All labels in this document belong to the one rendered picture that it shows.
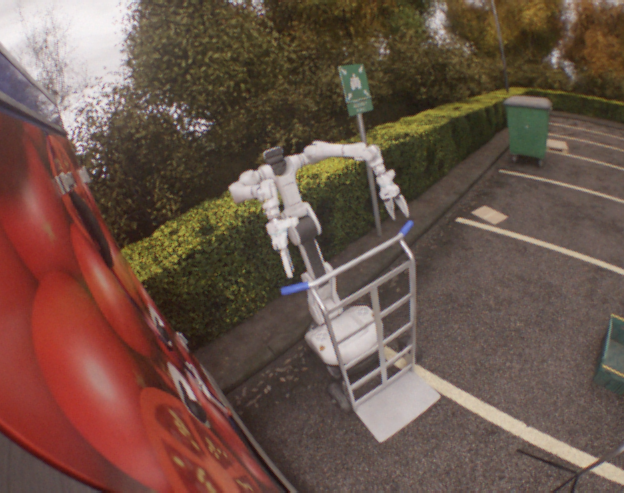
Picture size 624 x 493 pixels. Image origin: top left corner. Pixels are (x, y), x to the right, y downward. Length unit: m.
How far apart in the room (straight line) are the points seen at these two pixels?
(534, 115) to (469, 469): 5.77
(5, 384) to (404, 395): 2.16
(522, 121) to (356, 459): 6.07
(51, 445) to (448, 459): 2.00
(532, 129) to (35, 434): 6.50
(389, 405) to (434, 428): 0.38
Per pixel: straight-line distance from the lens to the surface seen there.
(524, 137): 6.40
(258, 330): 2.81
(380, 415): 2.15
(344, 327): 2.26
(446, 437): 2.11
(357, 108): 3.08
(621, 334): 3.03
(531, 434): 2.27
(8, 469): 0.29
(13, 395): 0.33
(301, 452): 2.16
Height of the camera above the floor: 2.00
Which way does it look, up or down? 31 degrees down
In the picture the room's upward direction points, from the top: 16 degrees counter-clockwise
